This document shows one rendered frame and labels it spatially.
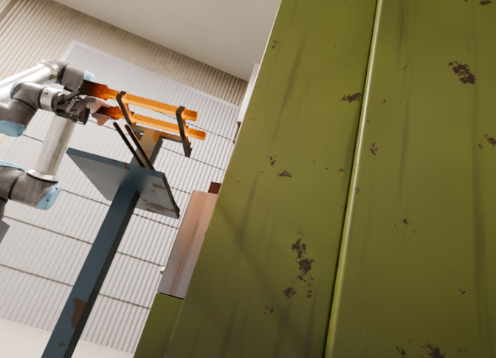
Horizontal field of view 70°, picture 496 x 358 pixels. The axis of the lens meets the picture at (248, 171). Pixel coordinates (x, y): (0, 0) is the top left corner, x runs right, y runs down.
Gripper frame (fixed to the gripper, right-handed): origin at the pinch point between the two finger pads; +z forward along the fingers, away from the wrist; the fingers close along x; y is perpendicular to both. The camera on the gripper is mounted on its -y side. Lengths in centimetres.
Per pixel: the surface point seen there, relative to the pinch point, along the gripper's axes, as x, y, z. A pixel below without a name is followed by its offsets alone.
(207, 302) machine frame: 0, 56, 55
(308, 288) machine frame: 6, 45, 84
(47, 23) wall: -243, -235, -263
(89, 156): 19.9, 27.7, 11.1
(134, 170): 20.1, 28.3, 25.3
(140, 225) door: -284, -22, -58
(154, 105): 13.5, 1.3, 19.8
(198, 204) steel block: -30, 17, 38
